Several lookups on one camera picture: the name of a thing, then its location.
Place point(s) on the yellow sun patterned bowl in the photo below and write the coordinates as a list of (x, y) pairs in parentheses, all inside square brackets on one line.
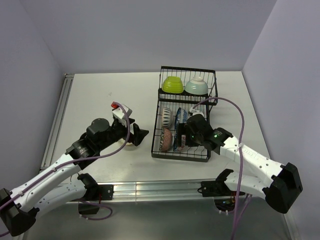
[(122, 141)]

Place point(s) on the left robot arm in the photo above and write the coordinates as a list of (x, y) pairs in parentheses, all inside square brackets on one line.
[(63, 181)]

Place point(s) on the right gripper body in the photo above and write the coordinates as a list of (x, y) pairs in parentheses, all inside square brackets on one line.
[(193, 139)]

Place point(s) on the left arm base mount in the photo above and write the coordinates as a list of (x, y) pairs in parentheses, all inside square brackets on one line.
[(103, 192)]

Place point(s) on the red diamond blue lattice bowl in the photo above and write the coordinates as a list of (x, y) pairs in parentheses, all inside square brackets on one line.
[(179, 143)]

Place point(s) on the teal dashed ceramic bowl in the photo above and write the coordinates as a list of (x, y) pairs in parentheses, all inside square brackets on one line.
[(196, 86)]

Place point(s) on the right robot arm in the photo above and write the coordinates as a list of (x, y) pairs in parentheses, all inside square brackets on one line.
[(278, 184)]

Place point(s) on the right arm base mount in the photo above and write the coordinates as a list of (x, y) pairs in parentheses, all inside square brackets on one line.
[(218, 189)]

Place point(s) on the white bowl with striped outside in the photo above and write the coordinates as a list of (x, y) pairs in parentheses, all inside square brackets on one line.
[(167, 117)]

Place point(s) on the leaf patterned bowl stack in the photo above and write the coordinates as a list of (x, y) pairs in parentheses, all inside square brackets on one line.
[(166, 140)]

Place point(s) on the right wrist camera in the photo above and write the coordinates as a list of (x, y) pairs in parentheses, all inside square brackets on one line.
[(193, 111)]

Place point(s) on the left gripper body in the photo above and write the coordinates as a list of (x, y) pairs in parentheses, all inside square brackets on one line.
[(119, 131)]

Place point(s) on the black wire dish rack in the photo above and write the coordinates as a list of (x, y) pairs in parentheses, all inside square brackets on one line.
[(185, 101)]

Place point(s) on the blue floral small bowl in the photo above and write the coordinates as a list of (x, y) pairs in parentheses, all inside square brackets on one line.
[(181, 116)]

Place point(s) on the aluminium frame rail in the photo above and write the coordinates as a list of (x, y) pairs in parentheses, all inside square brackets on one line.
[(154, 199)]

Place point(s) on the green square bowl white inside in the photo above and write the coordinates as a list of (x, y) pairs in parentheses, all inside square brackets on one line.
[(173, 85)]

